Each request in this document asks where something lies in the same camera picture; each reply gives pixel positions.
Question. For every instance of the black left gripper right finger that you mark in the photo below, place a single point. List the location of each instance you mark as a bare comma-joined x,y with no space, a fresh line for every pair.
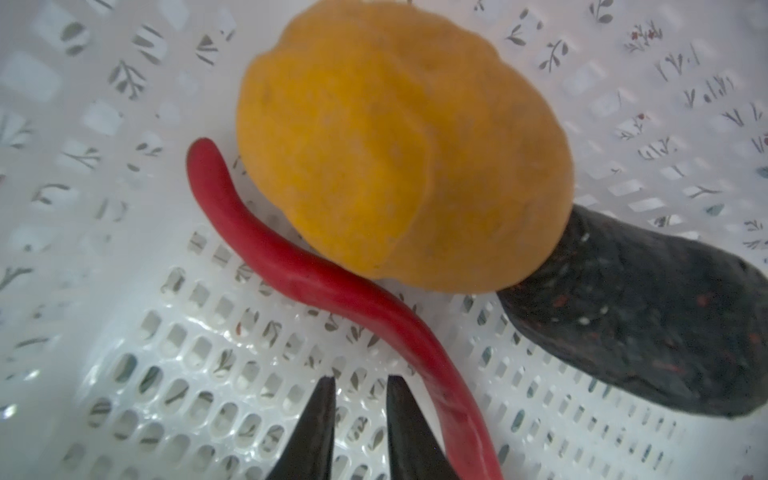
413,451

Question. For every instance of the red toy chili pepper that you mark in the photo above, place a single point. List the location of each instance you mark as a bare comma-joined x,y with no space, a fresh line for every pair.
309,279

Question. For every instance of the yellow toy potato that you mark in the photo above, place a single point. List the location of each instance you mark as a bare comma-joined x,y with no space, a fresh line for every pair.
402,146

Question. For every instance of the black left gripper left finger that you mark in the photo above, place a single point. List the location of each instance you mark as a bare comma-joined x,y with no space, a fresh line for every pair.
308,453

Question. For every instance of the black textured toy ball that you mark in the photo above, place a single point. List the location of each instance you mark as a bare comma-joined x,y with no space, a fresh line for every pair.
674,321

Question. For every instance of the white perforated plastic basket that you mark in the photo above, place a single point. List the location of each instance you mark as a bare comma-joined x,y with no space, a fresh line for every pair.
135,344

